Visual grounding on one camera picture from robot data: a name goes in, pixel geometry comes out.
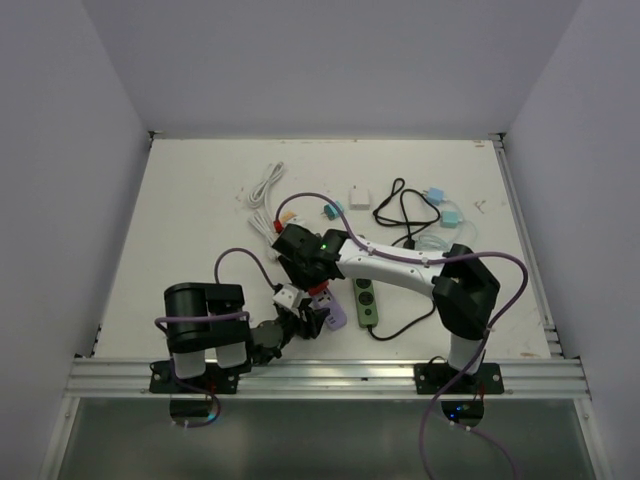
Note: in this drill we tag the teal charger plug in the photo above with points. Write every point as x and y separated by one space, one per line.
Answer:
450 219

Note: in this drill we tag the white charger plug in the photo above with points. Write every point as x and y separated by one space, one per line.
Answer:
359 198

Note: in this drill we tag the aluminium rail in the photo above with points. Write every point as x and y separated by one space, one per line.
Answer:
551 379

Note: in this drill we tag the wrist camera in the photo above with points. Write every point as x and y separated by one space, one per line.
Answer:
289 298
279 225

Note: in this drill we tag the teal small plug adapter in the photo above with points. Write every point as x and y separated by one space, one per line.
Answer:
332 211

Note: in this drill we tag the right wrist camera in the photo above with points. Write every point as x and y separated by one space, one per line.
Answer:
279 225

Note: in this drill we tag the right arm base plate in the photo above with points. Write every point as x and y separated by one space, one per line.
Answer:
431 377

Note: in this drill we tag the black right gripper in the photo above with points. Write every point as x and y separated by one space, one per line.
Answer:
294 271

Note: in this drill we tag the blue charger plug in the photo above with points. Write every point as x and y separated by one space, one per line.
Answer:
434 196

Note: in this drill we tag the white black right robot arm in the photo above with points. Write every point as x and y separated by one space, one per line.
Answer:
461 287

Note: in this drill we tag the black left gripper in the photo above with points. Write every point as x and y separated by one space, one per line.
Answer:
311 327

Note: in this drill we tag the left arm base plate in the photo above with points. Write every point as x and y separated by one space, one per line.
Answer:
215 380

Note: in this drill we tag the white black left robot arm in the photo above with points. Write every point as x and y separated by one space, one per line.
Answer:
204 316

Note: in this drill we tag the green power strip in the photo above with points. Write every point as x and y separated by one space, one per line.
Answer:
365 302

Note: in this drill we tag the beige cube socket adapter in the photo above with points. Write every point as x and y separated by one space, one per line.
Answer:
289 217

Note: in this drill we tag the red cube socket adapter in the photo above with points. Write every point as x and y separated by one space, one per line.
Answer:
317 289

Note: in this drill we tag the purple socket adapter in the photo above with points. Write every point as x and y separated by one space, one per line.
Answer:
336 318

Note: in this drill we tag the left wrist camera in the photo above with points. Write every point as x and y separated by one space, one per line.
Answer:
289 298

